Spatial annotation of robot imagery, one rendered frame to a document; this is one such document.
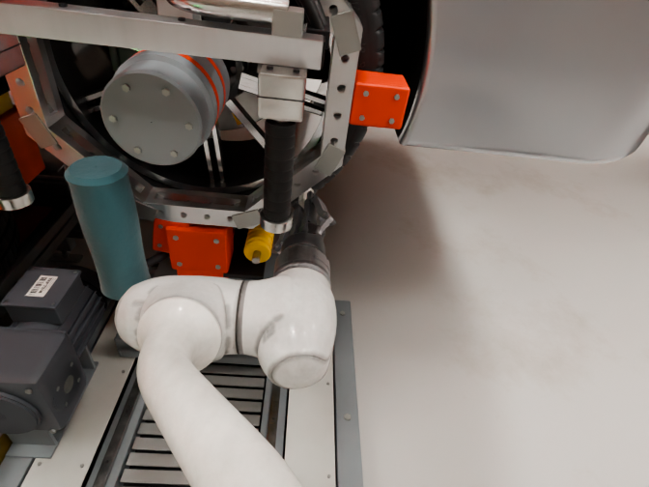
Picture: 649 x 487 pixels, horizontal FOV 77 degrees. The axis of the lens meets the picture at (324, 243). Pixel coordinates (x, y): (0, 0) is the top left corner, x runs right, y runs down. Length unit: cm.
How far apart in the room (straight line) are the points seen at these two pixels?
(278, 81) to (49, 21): 24
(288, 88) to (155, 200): 47
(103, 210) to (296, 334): 38
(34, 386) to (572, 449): 131
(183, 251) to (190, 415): 56
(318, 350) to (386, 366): 86
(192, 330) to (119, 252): 31
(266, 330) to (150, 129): 30
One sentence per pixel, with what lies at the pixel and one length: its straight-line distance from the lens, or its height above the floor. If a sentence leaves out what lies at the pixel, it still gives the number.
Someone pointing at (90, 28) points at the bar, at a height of 97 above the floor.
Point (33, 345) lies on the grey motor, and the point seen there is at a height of 41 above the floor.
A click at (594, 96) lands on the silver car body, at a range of 94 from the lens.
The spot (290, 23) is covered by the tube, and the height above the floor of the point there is 99.
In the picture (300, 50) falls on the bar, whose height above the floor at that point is 97.
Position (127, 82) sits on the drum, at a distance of 59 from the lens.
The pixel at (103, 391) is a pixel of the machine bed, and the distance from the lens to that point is 125.
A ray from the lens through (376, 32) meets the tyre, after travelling 76.
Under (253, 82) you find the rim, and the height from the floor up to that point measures 83.
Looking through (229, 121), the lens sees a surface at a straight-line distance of 95.
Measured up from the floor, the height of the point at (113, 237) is 63.
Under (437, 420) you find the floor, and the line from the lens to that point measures 131.
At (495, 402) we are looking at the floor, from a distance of 142.
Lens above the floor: 108
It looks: 38 degrees down
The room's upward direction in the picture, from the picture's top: 8 degrees clockwise
